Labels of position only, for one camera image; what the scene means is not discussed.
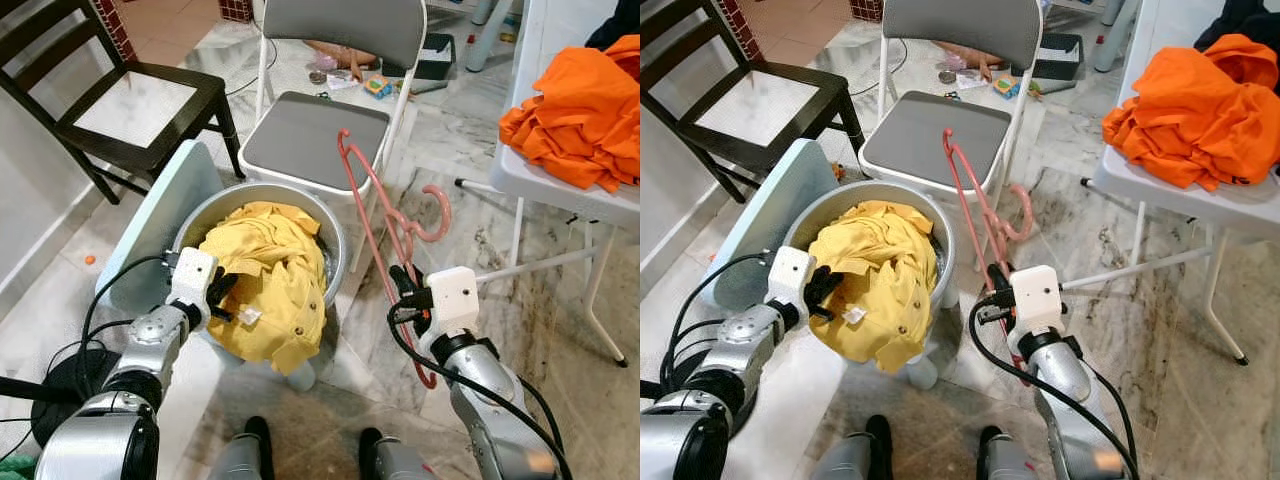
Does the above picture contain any light blue plastic stool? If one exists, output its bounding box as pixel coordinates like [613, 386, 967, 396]
[95, 139, 341, 393]
[725, 138, 946, 391]

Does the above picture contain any yellow shirt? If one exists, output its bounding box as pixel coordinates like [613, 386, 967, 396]
[806, 200, 939, 376]
[197, 200, 330, 377]

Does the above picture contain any orange garment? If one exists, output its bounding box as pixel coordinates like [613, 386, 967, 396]
[1102, 33, 1280, 193]
[498, 34, 641, 193]

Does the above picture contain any dark wooden chair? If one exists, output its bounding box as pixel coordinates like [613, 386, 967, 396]
[640, 0, 867, 206]
[0, 0, 247, 207]

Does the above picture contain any black box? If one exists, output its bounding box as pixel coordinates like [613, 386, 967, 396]
[383, 33, 457, 81]
[1030, 33, 1084, 81]

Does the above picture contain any dark navy crumpled garment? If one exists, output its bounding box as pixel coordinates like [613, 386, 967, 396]
[585, 0, 641, 53]
[1195, 0, 1280, 53]

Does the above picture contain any metal basin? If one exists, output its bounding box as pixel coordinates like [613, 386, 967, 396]
[782, 180, 958, 311]
[172, 181, 350, 313]

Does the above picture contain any pink plastic clothes hanger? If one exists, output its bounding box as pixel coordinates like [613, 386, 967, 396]
[336, 127, 454, 391]
[942, 127, 1036, 386]

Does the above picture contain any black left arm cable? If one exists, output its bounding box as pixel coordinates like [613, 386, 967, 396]
[665, 253, 776, 396]
[45, 254, 181, 421]

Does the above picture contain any white folding table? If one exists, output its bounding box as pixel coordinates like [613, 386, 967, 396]
[1060, 0, 1280, 366]
[455, 0, 641, 369]

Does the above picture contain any black round stand base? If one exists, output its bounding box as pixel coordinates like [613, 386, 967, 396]
[30, 348, 113, 448]

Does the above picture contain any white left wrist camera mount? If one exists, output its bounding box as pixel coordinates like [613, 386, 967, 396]
[766, 246, 818, 309]
[166, 247, 221, 309]

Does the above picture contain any robot left leg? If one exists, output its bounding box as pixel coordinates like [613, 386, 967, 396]
[810, 414, 894, 480]
[205, 415, 276, 480]

